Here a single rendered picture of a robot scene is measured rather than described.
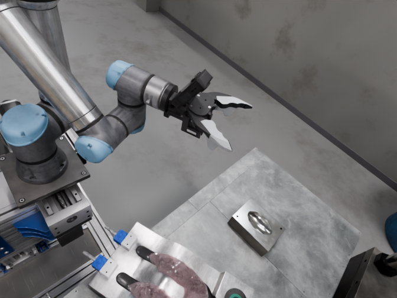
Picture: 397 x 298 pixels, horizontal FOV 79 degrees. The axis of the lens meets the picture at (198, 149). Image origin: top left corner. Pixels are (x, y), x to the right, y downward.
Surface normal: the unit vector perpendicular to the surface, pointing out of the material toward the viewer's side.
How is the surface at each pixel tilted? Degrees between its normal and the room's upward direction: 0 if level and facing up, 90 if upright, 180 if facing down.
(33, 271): 0
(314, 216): 0
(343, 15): 90
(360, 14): 90
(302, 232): 0
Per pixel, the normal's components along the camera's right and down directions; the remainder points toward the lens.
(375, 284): 0.21, -0.64
